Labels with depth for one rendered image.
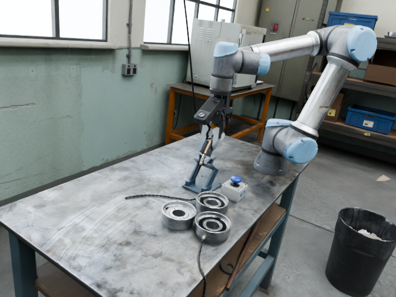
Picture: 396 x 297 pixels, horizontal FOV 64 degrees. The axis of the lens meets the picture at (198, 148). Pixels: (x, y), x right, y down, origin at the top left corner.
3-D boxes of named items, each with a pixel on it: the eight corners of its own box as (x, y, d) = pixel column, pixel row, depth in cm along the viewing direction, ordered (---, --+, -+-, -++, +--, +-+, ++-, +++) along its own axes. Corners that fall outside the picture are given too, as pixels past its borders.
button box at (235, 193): (237, 203, 110) (240, 190, 108) (220, 195, 113) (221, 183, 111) (247, 194, 116) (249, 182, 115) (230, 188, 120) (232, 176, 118)
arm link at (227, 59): (244, 45, 100) (220, 42, 97) (238, 79, 104) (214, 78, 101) (236, 43, 107) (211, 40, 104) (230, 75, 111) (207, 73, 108)
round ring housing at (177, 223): (153, 223, 93) (154, 211, 91) (171, 208, 102) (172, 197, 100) (184, 236, 89) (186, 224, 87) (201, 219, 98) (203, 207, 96)
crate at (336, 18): (372, 38, 389) (378, 18, 381) (371, 36, 358) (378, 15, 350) (328, 32, 411) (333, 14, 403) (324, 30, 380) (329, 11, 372)
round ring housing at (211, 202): (232, 210, 105) (234, 199, 104) (217, 223, 97) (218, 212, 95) (205, 198, 110) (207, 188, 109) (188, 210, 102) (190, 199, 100)
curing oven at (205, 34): (236, 96, 306) (248, 25, 283) (185, 83, 334) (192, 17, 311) (260, 90, 356) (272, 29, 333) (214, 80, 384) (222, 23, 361)
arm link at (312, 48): (333, 22, 129) (221, 43, 120) (352, 22, 119) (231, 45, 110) (332, 50, 134) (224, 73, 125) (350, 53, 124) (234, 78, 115)
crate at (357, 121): (392, 130, 399) (398, 113, 391) (389, 136, 369) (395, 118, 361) (349, 119, 425) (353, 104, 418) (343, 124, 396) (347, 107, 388)
